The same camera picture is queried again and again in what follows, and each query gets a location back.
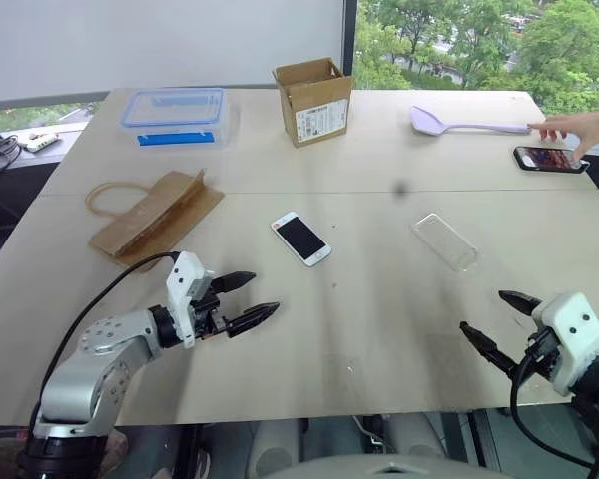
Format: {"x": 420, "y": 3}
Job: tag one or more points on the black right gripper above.
{"x": 539, "y": 356}

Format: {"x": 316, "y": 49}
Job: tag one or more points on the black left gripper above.
{"x": 210, "y": 319}

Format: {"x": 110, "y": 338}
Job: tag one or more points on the white smartphone with black screen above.
{"x": 302, "y": 239}

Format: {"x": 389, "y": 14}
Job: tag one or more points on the clear plastic phone case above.
{"x": 444, "y": 242}

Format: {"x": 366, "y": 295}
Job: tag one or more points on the black-cased smartphone with lit screen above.
{"x": 544, "y": 158}

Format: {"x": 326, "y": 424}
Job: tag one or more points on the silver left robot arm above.
{"x": 80, "y": 379}

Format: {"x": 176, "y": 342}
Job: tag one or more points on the person's bare hand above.
{"x": 584, "y": 130}

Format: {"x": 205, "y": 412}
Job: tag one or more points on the brown paper bag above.
{"x": 155, "y": 219}

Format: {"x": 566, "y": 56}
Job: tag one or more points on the open cardboard box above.
{"x": 319, "y": 115}

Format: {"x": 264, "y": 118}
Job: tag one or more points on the clear container with blue lid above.
{"x": 175, "y": 107}

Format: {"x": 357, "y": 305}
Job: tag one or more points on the lilac plastic spatula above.
{"x": 426, "y": 121}

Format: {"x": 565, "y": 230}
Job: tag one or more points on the white power strip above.
{"x": 40, "y": 142}

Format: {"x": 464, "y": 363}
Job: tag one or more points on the white roller blind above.
{"x": 155, "y": 40}

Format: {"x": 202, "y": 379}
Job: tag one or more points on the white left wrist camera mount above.
{"x": 179, "y": 284}

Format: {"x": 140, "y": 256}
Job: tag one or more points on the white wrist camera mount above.
{"x": 179, "y": 284}
{"x": 574, "y": 319}

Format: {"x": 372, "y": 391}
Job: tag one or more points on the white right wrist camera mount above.
{"x": 574, "y": 319}

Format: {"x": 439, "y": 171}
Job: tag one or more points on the black window frame post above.
{"x": 349, "y": 45}

